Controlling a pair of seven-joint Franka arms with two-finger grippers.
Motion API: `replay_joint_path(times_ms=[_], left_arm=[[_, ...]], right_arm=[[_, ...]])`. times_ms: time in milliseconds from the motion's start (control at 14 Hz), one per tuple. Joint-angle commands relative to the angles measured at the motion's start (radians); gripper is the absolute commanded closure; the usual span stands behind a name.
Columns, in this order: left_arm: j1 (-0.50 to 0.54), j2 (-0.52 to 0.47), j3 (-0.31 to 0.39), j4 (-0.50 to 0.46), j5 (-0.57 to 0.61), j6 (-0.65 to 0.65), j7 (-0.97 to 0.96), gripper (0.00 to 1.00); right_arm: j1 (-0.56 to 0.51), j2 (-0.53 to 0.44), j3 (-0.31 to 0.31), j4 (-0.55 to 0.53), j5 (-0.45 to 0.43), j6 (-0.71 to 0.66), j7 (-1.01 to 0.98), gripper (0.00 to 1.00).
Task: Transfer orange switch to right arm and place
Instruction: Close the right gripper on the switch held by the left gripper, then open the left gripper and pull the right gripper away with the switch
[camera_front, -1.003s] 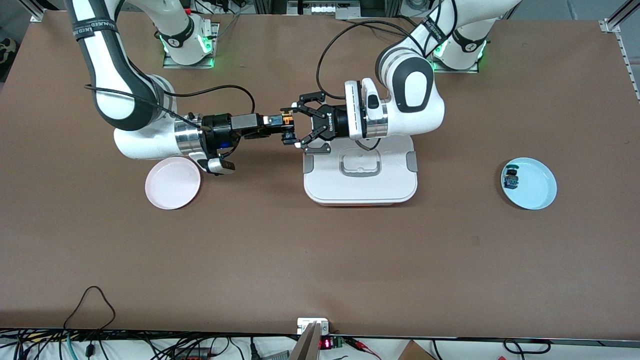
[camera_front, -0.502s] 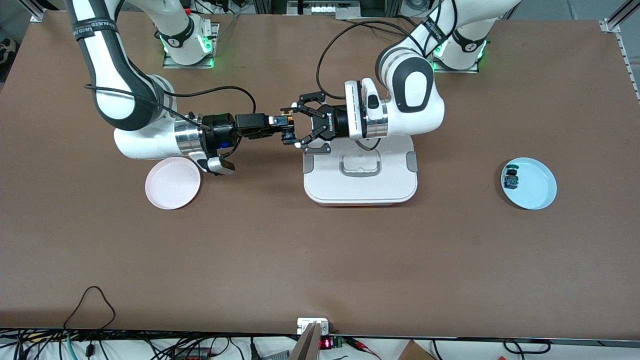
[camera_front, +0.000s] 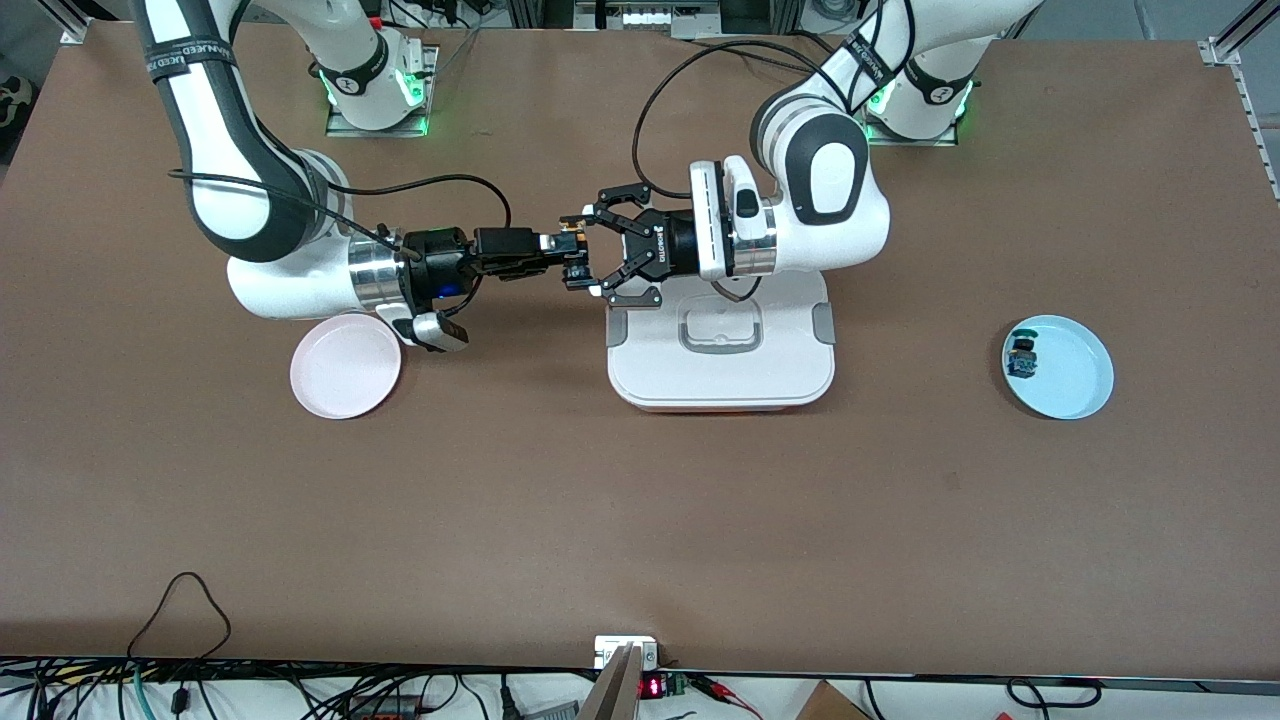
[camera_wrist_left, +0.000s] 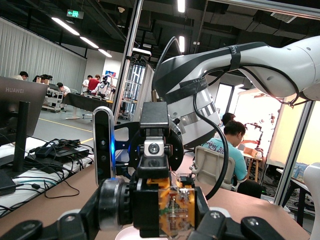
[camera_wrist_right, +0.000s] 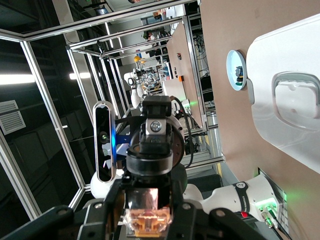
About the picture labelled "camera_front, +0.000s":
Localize small white box device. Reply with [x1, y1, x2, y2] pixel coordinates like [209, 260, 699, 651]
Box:
[594, 636, 659, 669]

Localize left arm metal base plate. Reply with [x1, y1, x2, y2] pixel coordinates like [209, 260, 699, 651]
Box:
[852, 50, 959, 147]

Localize black cable bundle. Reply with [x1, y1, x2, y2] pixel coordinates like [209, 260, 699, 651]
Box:
[0, 655, 591, 720]

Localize pink round plate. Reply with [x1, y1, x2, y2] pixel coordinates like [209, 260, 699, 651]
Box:
[290, 313, 403, 420]

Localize black looped thin cable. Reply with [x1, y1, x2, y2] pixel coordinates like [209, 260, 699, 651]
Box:
[127, 572, 233, 661]

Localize grey metal camera bar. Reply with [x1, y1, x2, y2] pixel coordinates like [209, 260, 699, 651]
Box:
[580, 643, 643, 720]

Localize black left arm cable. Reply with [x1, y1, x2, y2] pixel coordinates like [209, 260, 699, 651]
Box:
[632, 0, 916, 301]

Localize aluminium frame with light strip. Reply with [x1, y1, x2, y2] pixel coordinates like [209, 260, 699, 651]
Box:
[575, 0, 723, 31]

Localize brown cardboard piece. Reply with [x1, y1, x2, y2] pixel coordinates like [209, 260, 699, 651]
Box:
[795, 680, 871, 720]

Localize light blue round plate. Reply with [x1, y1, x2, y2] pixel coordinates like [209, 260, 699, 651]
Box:
[1002, 315, 1115, 420]

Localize short aluminium extrusion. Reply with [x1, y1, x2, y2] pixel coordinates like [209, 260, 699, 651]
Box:
[40, 0, 101, 46]

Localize orange push-button switch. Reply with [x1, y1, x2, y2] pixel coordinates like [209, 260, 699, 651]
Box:
[556, 222, 601, 293]

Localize red clip leads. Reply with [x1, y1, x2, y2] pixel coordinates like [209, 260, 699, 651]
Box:
[690, 674, 763, 719]

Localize white lunch box grey clips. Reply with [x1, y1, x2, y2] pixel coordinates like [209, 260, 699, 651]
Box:
[606, 268, 836, 414]

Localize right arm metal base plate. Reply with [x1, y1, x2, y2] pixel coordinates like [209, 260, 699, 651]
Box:
[325, 45, 439, 138]

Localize long aluminium frame rail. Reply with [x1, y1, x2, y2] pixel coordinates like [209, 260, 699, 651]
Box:
[1198, 0, 1280, 206]

